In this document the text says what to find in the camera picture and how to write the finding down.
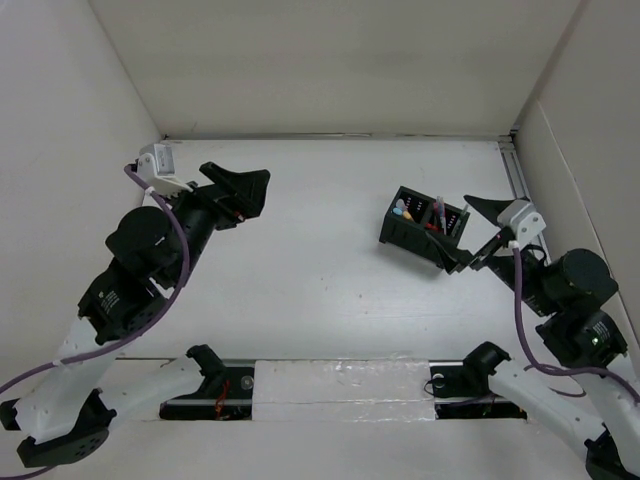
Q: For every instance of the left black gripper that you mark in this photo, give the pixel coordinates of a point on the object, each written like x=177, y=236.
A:
x=244, y=192

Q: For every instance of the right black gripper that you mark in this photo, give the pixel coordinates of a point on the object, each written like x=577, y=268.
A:
x=457, y=256

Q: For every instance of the blue gel pen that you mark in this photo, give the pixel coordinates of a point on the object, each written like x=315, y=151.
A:
x=443, y=211

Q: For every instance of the dark red gel pen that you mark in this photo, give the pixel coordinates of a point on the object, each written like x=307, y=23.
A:
x=437, y=212

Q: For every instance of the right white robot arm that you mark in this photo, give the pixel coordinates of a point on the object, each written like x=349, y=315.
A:
x=567, y=339

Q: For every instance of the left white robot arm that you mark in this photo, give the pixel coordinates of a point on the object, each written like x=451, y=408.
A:
x=67, y=416

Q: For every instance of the black two-slot pen holder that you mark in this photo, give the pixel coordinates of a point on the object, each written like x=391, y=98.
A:
x=411, y=235

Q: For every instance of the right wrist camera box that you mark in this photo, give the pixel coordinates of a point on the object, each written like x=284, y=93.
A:
x=523, y=219

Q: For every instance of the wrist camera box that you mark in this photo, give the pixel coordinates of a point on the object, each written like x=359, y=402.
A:
x=155, y=166
x=523, y=219

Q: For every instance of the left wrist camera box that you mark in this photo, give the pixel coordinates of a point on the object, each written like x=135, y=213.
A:
x=155, y=166

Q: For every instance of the aluminium rail right side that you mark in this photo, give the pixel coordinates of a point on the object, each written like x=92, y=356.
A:
x=518, y=185

